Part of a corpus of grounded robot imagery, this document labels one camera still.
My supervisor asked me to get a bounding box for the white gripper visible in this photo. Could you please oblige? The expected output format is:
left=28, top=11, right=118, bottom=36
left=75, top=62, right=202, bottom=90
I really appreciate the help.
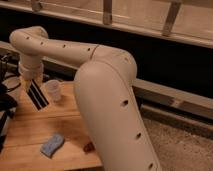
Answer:
left=20, top=75, right=43, bottom=92

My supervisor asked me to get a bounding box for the black white striped eraser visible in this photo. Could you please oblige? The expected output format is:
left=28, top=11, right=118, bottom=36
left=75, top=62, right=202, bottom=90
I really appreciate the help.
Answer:
left=27, top=81, right=49, bottom=110

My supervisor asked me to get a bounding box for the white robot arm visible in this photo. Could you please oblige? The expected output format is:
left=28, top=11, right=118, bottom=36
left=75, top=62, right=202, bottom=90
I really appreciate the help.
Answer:
left=9, top=26, right=163, bottom=171

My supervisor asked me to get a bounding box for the white ceramic cup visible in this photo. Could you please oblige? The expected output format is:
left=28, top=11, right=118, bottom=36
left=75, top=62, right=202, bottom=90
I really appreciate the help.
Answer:
left=44, top=80, right=61, bottom=102

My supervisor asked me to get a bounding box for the blue sponge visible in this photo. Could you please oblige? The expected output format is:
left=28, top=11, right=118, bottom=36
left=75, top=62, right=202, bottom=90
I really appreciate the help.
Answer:
left=40, top=134, right=65, bottom=158

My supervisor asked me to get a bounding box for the brown oblong food item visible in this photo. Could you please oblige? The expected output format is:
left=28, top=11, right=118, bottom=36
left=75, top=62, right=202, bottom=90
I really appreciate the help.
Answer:
left=83, top=142, right=95, bottom=153

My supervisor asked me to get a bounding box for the black cables and equipment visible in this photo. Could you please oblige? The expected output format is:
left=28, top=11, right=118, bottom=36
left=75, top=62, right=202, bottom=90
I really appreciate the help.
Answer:
left=0, top=53, right=25, bottom=153

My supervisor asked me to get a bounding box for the metal rail frame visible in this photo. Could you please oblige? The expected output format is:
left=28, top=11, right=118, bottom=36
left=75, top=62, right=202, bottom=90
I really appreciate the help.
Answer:
left=0, top=0, right=213, bottom=49

